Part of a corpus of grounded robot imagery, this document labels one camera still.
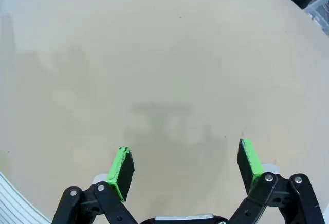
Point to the white ribbed panel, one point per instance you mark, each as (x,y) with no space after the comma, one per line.
(13,203)

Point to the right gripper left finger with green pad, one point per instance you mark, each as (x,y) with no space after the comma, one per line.
(123,172)

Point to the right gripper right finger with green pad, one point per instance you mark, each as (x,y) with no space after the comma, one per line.
(248,167)

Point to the clear plastic crate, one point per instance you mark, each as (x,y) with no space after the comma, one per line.
(321,13)

